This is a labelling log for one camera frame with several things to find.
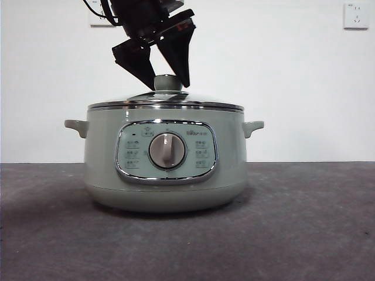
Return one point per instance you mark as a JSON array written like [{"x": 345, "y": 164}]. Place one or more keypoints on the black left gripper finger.
[
  {"x": 134, "y": 58},
  {"x": 180, "y": 55}
]

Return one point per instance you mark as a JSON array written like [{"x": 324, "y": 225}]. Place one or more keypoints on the glass lid with green knob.
[{"x": 167, "y": 83}]

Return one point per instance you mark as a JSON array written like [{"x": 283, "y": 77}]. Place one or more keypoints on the sage green electric cooking pot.
[{"x": 102, "y": 164}]

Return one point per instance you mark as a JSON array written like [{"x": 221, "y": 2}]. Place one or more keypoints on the white wall socket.
[
  {"x": 356, "y": 16},
  {"x": 94, "y": 18}
]

